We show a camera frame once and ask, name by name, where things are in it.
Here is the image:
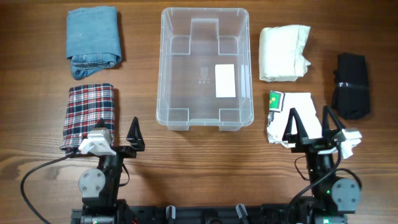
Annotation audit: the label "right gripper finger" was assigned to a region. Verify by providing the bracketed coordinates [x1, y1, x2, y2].
[322, 105, 346, 141]
[282, 108, 308, 143]

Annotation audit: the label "white printed shirt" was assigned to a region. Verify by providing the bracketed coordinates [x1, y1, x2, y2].
[267, 91, 322, 147]

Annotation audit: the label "black cloth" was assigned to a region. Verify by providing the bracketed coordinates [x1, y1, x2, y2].
[331, 53, 371, 120]

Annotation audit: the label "cream white cloth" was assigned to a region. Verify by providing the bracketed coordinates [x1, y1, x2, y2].
[259, 24, 311, 82]

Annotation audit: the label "clear plastic storage container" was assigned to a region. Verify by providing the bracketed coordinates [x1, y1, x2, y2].
[156, 7, 254, 131]

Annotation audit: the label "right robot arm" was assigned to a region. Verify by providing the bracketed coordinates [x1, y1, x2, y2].
[282, 106, 363, 223]

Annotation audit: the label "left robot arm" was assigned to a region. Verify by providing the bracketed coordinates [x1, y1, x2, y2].
[71, 117, 145, 224]

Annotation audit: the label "white label in container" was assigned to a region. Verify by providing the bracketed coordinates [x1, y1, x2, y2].
[215, 64, 236, 98]

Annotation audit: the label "folded red plaid shirt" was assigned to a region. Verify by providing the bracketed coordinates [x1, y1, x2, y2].
[60, 83, 115, 155]

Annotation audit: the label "folded blue denim jeans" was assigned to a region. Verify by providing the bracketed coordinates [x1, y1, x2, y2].
[66, 6, 122, 80]

